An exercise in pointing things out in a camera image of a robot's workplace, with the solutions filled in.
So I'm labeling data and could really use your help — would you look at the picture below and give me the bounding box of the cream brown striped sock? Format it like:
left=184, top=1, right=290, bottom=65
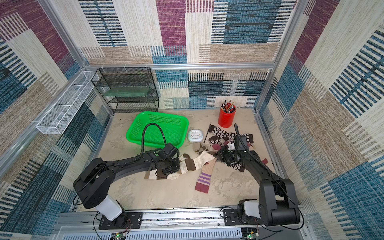
left=145, top=154, right=196, bottom=180
left=179, top=151, right=216, bottom=174

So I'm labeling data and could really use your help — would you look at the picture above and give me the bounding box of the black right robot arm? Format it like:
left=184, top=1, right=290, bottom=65
left=216, top=124, right=305, bottom=231

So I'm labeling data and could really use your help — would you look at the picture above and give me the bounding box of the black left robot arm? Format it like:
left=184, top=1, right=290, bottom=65
left=73, top=123, right=180, bottom=221

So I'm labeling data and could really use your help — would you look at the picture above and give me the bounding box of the brown floral sock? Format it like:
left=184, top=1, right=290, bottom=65
left=208, top=125, right=254, bottom=144
left=209, top=136, right=245, bottom=172

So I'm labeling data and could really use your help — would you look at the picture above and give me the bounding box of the brown argyle sock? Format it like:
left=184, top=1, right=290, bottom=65
left=193, top=143, right=214, bottom=155

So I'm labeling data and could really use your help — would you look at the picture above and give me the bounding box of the black pencil on table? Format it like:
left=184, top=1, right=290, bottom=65
left=203, top=123, right=212, bottom=143

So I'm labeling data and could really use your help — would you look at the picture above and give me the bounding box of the beige purple striped sock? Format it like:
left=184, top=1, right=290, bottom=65
left=195, top=159, right=217, bottom=194

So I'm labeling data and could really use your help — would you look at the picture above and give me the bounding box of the green plastic basket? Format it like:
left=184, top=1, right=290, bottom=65
left=126, top=111, right=189, bottom=149

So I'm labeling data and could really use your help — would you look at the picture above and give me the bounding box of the small white alarm clock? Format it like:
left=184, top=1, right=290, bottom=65
left=187, top=129, right=204, bottom=143

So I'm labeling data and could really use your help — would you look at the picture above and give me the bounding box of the red pencil cup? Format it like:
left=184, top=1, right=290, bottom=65
left=218, top=101, right=237, bottom=128

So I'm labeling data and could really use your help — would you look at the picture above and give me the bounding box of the green mat on shelf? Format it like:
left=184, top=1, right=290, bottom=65
left=103, top=87, right=150, bottom=97

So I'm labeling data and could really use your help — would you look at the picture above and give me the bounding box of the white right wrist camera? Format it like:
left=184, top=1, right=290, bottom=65
left=227, top=143, right=236, bottom=151

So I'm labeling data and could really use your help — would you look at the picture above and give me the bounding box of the black wire mesh shelf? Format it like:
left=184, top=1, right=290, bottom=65
left=91, top=67, right=160, bottom=114

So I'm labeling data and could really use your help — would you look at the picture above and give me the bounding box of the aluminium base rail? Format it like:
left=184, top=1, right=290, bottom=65
left=50, top=206, right=316, bottom=240

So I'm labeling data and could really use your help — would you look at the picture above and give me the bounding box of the white wire mesh tray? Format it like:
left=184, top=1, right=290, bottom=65
left=36, top=71, right=95, bottom=135

